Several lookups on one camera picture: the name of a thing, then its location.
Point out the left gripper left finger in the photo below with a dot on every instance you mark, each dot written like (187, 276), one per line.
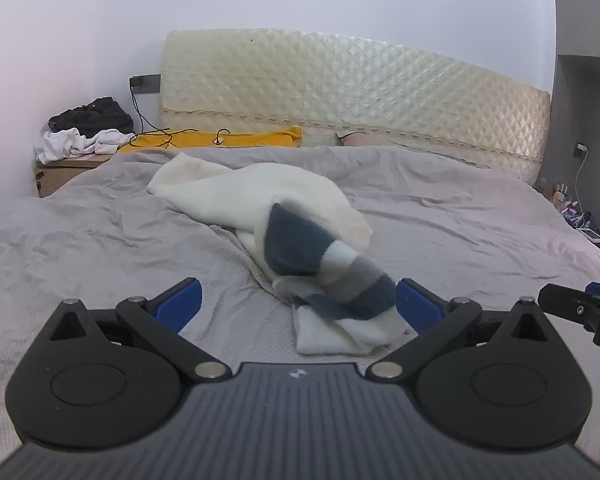
(155, 325)

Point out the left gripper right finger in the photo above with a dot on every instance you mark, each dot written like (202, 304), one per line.
(440, 326)

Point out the white striped fleece sweater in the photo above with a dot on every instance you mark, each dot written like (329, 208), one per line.
(307, 240)

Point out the white clothes pile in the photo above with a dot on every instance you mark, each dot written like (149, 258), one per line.
(64, 144)

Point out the black clothes pile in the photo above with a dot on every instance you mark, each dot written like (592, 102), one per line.
(92, 118)

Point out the clutter of small bottles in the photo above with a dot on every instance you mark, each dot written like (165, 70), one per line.
(579, 219)

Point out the grey bed duvet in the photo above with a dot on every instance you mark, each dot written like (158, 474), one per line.
(456, 229)

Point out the grey wardrobe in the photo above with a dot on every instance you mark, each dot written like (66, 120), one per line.
(572, 152)

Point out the cardboard box nightstand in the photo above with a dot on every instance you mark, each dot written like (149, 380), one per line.
(48, 178)

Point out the pink pillow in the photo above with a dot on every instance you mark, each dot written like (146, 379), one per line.
(355, 138)

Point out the yellow pillow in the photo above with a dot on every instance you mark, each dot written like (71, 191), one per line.
(290, 137)

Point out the cream quilted headboard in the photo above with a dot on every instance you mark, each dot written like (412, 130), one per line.
(262, 79)

